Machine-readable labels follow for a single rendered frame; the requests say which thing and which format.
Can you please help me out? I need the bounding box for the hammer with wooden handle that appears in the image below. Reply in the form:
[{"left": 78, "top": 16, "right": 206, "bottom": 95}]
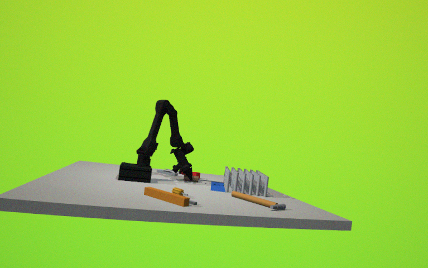
[{"left": 232, "top": 191, "right": 286, "bottom": 209}]

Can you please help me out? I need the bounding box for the blue curved strip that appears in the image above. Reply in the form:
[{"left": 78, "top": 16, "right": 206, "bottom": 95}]
[{"left": 211, "top": 182, "right": 225, "bottom": 192}]

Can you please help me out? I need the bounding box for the orange rectangular bar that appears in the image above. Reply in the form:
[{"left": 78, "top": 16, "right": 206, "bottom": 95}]
[{"left": 144, "top": 187, "right": 190, "bottom": 207}]

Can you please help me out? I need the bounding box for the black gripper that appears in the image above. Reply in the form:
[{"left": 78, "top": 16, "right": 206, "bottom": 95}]
[{"left": 177, "top": 156, "right": 193, "bottom": 181}]

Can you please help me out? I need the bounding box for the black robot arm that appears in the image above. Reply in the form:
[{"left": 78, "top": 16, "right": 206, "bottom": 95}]
[{"left": 136, "top": 100, "right": 194, "bottom": 168}]

